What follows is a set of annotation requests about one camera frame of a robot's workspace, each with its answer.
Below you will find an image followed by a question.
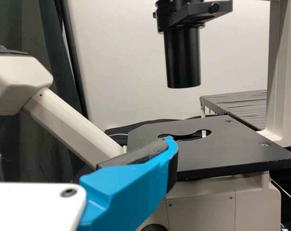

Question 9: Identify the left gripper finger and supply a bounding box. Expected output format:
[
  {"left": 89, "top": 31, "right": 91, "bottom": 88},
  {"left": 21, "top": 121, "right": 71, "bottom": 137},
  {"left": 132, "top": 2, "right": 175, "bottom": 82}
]
[{"left": 79, "top": 136, "right": 179, "bottom": 231}]

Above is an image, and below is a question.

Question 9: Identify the cream microscope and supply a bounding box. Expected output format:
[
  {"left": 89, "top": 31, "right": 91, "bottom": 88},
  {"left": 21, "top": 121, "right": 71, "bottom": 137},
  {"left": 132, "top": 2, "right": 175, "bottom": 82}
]
[{"left": 0, "top": 0, "right": 291, "bottom": 231}]

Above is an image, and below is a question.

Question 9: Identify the black platform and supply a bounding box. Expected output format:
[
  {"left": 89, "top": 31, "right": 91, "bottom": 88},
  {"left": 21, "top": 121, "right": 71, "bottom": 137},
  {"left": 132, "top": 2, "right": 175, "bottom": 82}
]
[{"left": 199, "top": 89, "right": 291, "bottom": 154}]

